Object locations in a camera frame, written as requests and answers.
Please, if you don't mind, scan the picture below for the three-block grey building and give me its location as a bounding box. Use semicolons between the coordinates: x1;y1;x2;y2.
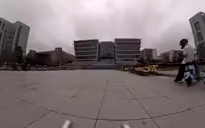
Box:
73;37;142;65

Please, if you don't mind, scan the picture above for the grey stone paved ground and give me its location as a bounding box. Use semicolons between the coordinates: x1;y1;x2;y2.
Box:
0;68;205;128

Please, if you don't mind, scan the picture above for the pile of yellow bicycles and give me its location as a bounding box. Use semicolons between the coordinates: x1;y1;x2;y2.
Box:
122;64;160;77

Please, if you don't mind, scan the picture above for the low brown building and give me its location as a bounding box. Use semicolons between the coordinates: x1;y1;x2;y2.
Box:
25;47;76;67

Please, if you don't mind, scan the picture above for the dark tree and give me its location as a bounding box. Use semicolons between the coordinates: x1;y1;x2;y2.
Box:
12;45;25;67

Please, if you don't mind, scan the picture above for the person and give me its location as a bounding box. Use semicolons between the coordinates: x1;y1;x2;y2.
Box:
173;38;197;84

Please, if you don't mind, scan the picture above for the tall pale grey building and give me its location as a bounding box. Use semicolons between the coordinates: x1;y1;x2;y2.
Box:
0;12;31;65

